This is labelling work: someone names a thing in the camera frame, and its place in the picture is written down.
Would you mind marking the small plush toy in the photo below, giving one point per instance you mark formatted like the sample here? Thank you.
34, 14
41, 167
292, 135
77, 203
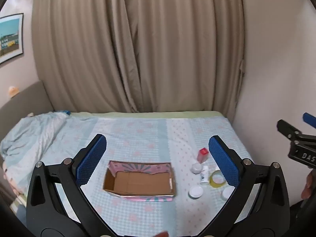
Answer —
12, 90

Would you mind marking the red capped small bottle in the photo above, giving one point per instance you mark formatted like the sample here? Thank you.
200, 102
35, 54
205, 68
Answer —
203, 154

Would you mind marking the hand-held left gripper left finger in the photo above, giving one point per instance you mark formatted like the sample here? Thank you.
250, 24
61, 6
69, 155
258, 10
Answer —
91, 160

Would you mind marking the light blue crumpled blanket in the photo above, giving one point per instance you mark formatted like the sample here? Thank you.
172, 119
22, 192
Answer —
32, 133

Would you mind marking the clear tape roll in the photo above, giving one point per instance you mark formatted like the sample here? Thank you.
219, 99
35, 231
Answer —
217, 185

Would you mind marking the small red container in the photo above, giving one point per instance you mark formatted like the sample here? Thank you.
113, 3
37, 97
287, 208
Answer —
163, 234

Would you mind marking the pale green jar white lid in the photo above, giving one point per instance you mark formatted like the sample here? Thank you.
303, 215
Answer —
226, 193

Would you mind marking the beige curtain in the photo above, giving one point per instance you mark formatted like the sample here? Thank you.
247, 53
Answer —
123, 42

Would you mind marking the white plastic bottle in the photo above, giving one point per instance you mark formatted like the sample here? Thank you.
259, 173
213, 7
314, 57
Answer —
204, 176

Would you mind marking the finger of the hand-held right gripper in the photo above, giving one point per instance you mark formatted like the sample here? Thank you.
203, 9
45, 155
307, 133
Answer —
310, 120
286, 128

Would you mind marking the person's right hand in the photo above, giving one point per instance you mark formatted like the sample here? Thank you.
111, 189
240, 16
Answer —
307, 185

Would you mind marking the pale green mattress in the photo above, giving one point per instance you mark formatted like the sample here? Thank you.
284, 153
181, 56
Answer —
148, 113

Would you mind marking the grey bed headboard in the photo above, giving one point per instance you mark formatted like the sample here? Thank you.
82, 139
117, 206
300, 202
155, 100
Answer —
29, 98

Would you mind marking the green label jar white lid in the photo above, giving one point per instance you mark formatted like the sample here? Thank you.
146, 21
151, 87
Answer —
195, 192

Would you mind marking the pink cardboard box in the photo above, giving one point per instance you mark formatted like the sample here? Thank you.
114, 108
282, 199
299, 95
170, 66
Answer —
138, 182

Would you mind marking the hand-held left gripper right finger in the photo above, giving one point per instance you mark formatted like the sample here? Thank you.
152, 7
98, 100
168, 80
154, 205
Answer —
223, 160

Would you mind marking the framed wall poster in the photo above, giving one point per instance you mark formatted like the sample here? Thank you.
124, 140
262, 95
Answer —
9, 38

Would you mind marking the small blue cloth piece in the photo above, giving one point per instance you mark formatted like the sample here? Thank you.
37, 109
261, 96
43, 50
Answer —
65, 113

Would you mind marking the small white jar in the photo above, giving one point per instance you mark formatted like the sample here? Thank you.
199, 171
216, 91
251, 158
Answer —
196, 168

